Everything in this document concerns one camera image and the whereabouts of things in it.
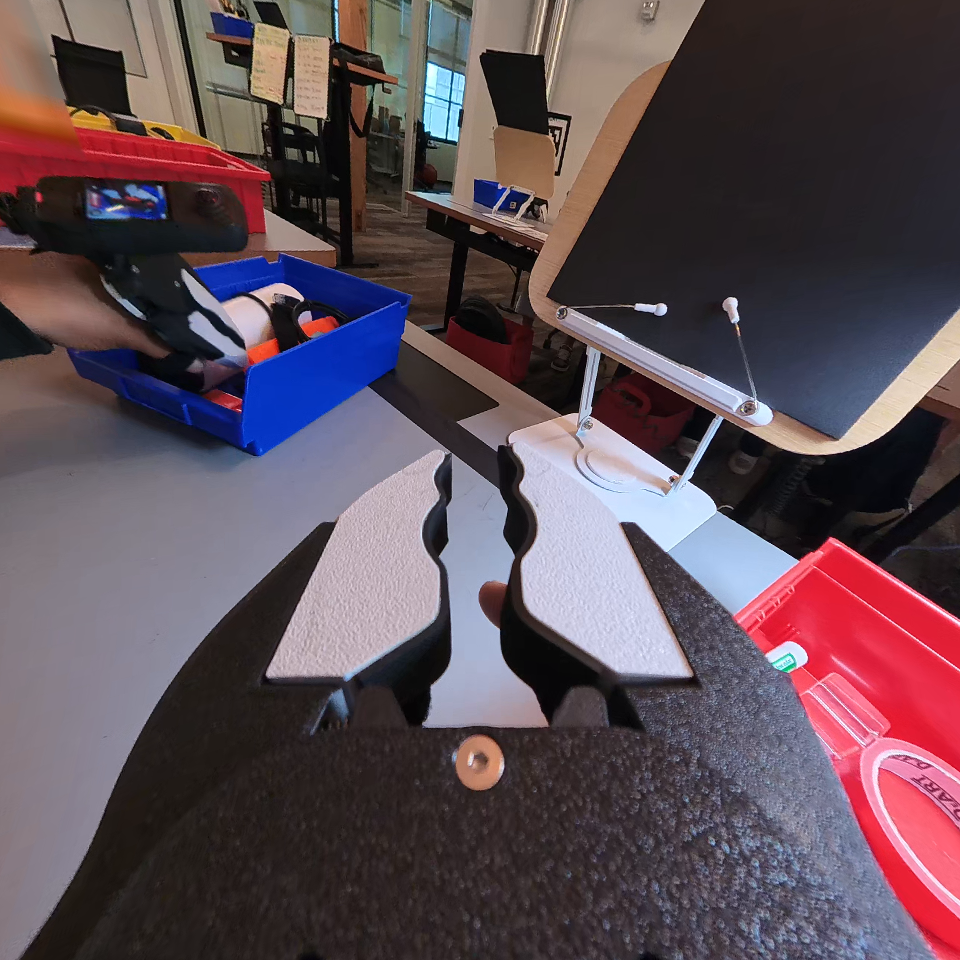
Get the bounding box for wooden office desk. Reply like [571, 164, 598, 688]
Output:
[405, 189, 554, 331]

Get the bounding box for black mesh chair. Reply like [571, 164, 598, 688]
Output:
[51, 35, 138, 117]

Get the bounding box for red tote bag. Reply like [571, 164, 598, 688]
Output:
[446, 315, 535, 386]

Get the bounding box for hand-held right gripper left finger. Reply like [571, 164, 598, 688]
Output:
[266, 450, 454, 727]

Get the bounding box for clear plastic block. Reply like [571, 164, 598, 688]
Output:
[798, 672, 892, 759]

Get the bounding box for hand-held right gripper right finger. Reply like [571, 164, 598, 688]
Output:
[497, 441, 696, 727]

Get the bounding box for blue plastic bin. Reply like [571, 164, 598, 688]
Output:
[67, 253, 412, 457]

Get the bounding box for black flag panel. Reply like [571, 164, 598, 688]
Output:
[480, 48, 558, 200]

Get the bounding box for yellow bin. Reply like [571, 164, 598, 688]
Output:
[67, 105, 220, 149]

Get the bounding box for wooden support post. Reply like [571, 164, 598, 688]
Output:
[346, 0, 374, 232]

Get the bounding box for red tape roll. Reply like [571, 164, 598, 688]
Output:
[858, 738, 960, 925]

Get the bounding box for grey side table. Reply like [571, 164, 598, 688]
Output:
[0, 210, 339, 269]

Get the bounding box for red plastic bin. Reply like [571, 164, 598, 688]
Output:
[733, 536, 960, 960]

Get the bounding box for standing desk with paper sheets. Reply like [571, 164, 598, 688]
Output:
[206, 0, 400, 269]

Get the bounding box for red storage tote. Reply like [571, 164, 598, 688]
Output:
[0, 127, 271, 235]

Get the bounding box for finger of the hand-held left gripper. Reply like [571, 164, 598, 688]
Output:
[178, 267, 250, 370]
[138, 351, 228, 394]

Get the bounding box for black cable coil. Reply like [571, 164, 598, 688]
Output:
[268, 294, 351, 351]

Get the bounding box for black cap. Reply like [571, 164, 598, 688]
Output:
[453, 296, 513, 346]

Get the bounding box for black board with pale rim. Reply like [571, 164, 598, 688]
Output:
[528, 0, 960, 457]

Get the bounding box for white paper roll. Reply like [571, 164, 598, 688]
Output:
[221, 283, 306, 351]

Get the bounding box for blue bin with white label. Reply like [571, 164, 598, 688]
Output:
[472, 178, 539, 213]

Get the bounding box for orange tool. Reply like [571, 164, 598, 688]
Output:
[246, 317, 340, 366]

